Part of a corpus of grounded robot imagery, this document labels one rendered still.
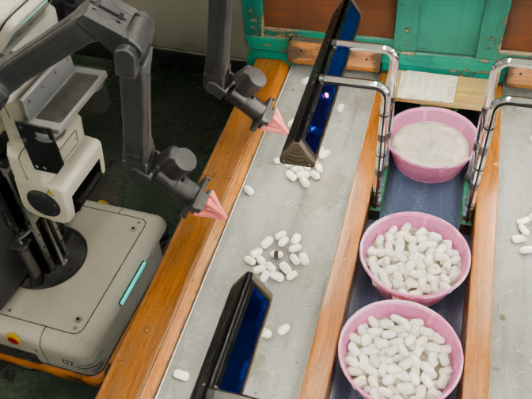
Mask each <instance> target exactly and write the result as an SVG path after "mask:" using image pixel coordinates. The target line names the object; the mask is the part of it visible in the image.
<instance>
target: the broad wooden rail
mask: <svg viewBox="0 0 532 399"><path fill-rule="evenodd" d="M253 67H256V68H258V69H260V70H261V71H262V72H263V73H264V75H265V77H266V79H267V82H266V84H265V85H264V86H263V87H262V88H261V89H260V90H259V91H257V92H256V93H255V94H254V95H255V96H256V97H258V98H259V99H260V100H262V101H263V102H265V101H266V100H267V99H268V98H270V97H273V98H275V100H274V101H273V103H272V106H271V109H272V108H274V107H275V106H276V102H277V100H278V98H279V95H280V93H281V90H282V88H283V85H284V83H285V81H286V79H287V76H288V73H289V71H290V68H291V67H290V66H289V65H288V64H287V63H286V62H285V61H284V60H281V59H267V58H260V57H258V58H257V59H256V62H255V63H254V65H253ZM252 122H253V120H252V119H251V118H250V117H248V116H247V115H246V114H244V113H243V112H242V111H241V110H240V109H238V108H237V107H235V106H234V108H233V110H232V112H231V114H230V116H229V118H228V120H227V122H226V125H225V127H224V128H223V130H222V133H221V135H220V137H219V139H218V142H217V143H216V145H215V148H214V149H213V152H212V154H211V156H210V158H209V160H208V162H207V164H206V166H205V169H204V171H203V173H202V175H201V177H200V179H199V181H198V183H199V182H200V181H201V180H202V179H203V178H205V177H206V176H208V177H209V178H211V180H210V181H209V183H208V185H207V187H206V189H205V192H206V191H207V190H209V189H211V190H213V191H214V192H215V195H216V196H217V198H218V201H219V202H220V205H221V207H222V209H223V210H224V211H225V213H226V215H227V217H228V218H227V220H225V221H222V220H218V219H216V218H208V217H201V216H195V215H193V214H191V213H190V212H191V211H190V212H189V213H188V217H187V218H185V219H183V218H181V219H180V221H179V223H178V225H177V228H176V229H175V231H174V234H173V236H172V238H171V240H170V242H169V244H168V246H167V248H166V251H165V253H164V255H163V257H162V259H161V261H160V263H159V265H158V268H157V270H156V272H155V273H154V276H153V278H152V280H151V282H150V285H149V287H148V288H147V290H146V293H145V294H144V296H143V298H142V301H141V303H140V305H139V308H138V309H137V311H136V313H135V316H134V318H133V320H132V322H131V324H130V326H129V328H128V330H127V333H126V335H125V337H124V339H123V341H122V343H121V345H120V347H119V350H118V352H117V353H116V356H115V358H114V360H113V361H112V364H111V366H110V368H109V370H108V373H107V374H106V376H105V378H104V381H103V382H102V385H101V387H100V389H99V391H98V393H97V395H96V397H95V399H155V397H156V395H157V393H158V390H159V387H160V385H161V383H162V379H163V378H164V376H165V373H166V370H167V368H168V365H169V363H170V360H171V358H172V356H173V353H174V351H175V349H176V346H177V343H178V341H179V339H180V337H181V333H182V332H183V329H184V326H185V324H186V321H187V320H188V316H189V314H190V312H191V310H192V307H193V305H194V302H195V300H196V297H197V295H198V293H199V290H200V288H201V285H202V283H203V280H204V277H205V275H206V274H207V270H208V268H209V266H210V263H211V261H212V258H213V256H214V254H215V250H216V249H217V246H218V244H219V241H220V239H221V236H222V233H223V231H224V230H225V227H226V224H227V222H228V219H229V217H230V214H231V212H232V210H233V208H234V205H235V202H236V200H237V198H238V195H239V192H240V191H241V187H242V185H243V183H244V181H245V178H246V175H247V173H248V171H249V168H250V166H251V164H252V161H253V158H254V156H255V154H256V152H257V148H258V146H259V144H260V141H261V139H262V137H263V134H264V131H261V130H260V129H258V128H257V127H258V125H259V124H258V125H257V127H256V130H255V131H254V132H252V131H250V130H249V129H250V127H251V124H252ZM198 183H197V184H198Z"/></svg>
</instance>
